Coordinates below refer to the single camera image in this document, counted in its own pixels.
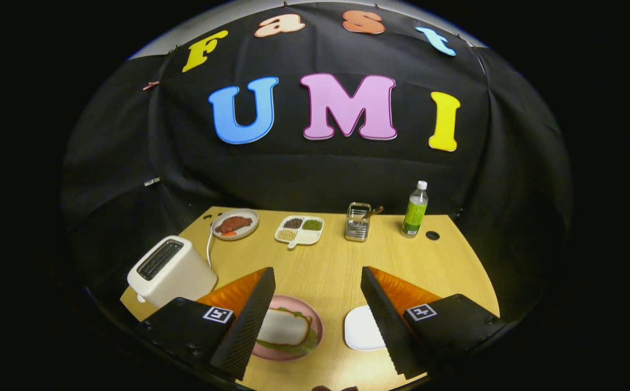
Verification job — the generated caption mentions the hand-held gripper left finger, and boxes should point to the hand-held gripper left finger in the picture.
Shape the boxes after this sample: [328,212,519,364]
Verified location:
[136,266,276,381]

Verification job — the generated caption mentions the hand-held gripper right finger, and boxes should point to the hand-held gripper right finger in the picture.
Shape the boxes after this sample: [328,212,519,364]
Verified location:
[359,265,508,380]

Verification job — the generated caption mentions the thick white bread slice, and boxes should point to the thick white bread slice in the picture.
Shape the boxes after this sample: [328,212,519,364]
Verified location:
[257,308,313,346]

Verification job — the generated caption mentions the green lettuce leaf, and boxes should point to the green lettuce leaf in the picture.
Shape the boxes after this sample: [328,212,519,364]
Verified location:
[257,307,320,356]

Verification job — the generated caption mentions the white rounded plate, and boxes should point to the white rounded plate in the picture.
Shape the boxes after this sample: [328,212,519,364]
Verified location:
[344,305,387,351]

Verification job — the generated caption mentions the pink round plate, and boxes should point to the pink round plate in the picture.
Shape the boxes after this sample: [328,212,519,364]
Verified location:
[251,295,324,362]

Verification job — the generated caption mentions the white toaster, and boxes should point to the white toaster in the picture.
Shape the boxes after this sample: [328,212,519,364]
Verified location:
[126,235,218,309]

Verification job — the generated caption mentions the brown steak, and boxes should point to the brown steak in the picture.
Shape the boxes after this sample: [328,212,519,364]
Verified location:
[214,216,253,234]

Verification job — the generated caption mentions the white divided dish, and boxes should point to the white divided dish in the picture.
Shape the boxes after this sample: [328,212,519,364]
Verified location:
[274,215,325,249]

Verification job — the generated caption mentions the grey round plate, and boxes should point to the grey round plate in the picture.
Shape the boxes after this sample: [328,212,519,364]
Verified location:
[211,209,260,241]

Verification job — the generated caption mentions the green drink bottle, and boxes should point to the green drink bottle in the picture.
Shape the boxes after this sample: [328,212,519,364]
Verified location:
[400,180,429,238]

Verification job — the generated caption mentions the black backdrop cloth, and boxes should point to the black backdrop cloth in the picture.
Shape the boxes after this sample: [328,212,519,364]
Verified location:
[60,0,573,321]

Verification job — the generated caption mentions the metal wire holder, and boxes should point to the metal wire holder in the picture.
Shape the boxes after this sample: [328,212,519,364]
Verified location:
[345,202,372,242]

